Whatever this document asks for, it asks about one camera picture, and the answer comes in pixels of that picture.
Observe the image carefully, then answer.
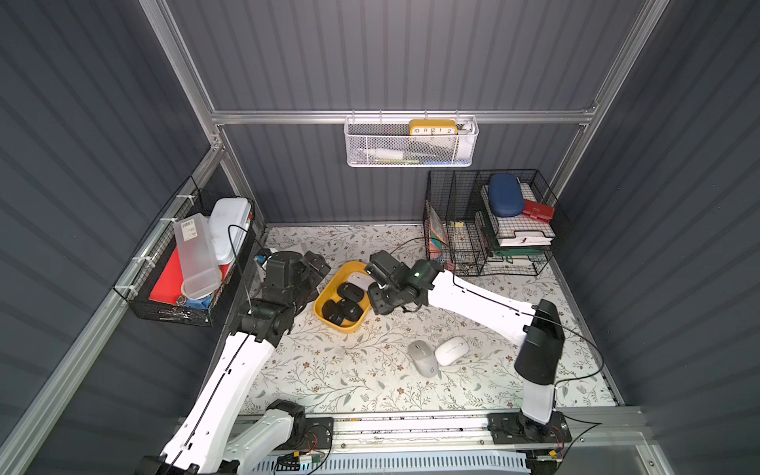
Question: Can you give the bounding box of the black wire desk organizer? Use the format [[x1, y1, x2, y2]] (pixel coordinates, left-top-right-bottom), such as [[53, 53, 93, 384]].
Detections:
[[424, 169, 568, 277]]

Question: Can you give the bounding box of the blue glasses case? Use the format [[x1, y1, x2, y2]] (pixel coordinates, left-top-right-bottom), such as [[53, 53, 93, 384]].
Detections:
[[488, 173, 526, 218]]

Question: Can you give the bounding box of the white wire wall basket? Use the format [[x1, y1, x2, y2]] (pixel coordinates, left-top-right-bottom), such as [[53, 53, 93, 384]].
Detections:
[[344, 115, 480, 168]]

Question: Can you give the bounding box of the white mouse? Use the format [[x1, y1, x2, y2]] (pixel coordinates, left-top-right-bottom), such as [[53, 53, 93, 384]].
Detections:
[[435, 336, 469, 366]]

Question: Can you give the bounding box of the yellow plastic storage box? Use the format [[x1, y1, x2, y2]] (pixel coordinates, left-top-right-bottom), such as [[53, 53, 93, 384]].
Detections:
[[314, 261, 371, 334]]

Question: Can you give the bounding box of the translucent plastic container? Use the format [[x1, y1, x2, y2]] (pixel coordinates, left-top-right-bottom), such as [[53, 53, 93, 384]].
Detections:
[[173, 213, 223, 300]]

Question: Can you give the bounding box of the grey ergonomic mouse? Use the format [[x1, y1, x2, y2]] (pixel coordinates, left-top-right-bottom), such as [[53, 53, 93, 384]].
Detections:
[[408, 340, 439, 378]]

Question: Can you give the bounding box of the light grey mouse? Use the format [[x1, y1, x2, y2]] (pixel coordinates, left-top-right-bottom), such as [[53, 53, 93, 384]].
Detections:
[[346, 272, 374, 290]]

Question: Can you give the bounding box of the yellow digital clock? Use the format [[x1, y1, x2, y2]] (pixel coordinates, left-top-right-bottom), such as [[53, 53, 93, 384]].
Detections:
[[409, 119, 459, 137]]

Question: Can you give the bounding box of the white plastic case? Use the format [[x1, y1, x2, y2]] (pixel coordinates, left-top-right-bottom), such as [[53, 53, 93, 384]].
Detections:
[[209, 197, 251, 265]]

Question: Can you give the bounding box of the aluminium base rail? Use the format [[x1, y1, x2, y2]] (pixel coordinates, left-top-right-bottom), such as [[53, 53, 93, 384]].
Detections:
[[307, 407, 653, 453]]

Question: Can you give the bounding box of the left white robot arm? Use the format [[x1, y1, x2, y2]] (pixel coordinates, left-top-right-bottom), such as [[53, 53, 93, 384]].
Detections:
[[136, 251, 331, 474]]

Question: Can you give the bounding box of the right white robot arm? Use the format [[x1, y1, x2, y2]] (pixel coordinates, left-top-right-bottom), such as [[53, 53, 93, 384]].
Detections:
[[365, 251, 565, 426]]

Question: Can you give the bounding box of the red folder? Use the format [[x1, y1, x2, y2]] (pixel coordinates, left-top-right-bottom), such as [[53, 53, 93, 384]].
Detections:
[[148, 249, 216, 310]]

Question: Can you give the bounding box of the black mouse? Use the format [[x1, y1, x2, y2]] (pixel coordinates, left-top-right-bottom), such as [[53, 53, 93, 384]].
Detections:
[[336, 299, 364, 324], [338, 282, 365, 304], [322, 300, 344, 327]]

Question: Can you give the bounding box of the black wire side basket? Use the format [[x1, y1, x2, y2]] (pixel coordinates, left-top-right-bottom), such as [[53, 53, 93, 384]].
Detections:
[[114, 179, 235, 328]]

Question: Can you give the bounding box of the red wallet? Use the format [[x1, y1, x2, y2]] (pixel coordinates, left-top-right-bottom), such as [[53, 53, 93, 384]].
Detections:
[[522, 200, 555, 223]]

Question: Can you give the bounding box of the checkered notebook stack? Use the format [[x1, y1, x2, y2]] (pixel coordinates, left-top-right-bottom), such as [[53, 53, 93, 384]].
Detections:
[[481, 185, 556, 247]]

